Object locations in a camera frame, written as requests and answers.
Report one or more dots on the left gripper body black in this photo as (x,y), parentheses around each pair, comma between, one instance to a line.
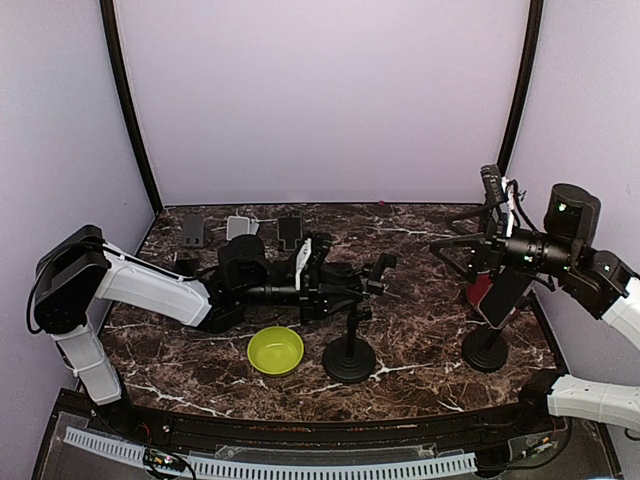
(309,303)

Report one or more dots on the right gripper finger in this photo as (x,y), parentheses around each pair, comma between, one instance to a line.
(459,259)
(461,241)

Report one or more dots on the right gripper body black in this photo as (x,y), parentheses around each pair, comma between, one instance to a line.
(495,253)

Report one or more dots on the black folding phone stand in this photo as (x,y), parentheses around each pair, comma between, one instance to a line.
(289,231)

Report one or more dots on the black tall phone stand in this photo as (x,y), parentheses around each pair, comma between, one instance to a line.
(350,359)

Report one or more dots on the green bowl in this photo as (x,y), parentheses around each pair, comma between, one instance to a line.
(275,351)

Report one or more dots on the white folding phone stand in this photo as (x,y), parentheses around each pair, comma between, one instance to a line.
(240,225)

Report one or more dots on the dark blue phone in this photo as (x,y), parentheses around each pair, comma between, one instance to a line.
(186,267)

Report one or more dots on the grey small phone stand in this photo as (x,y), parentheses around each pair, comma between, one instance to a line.
(193,231)

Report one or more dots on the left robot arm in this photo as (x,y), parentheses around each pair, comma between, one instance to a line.
(86,267)

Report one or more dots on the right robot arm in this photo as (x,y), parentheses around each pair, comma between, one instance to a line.
(598,280)

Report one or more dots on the red bowl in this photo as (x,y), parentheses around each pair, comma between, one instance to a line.
(477,290)

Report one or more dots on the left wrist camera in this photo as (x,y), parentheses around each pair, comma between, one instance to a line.
(313,250)

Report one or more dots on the right black corner post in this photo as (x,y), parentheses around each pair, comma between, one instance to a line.
(521,89)

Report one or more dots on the black corner post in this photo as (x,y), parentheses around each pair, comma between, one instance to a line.
(125,97)
(521,89)

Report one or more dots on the black front rail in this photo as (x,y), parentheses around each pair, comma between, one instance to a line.
(486,428)

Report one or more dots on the white cable duct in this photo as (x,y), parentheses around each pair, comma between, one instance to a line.
(232,462)

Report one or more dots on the left black corner post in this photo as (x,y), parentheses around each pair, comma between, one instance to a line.
(125,97)

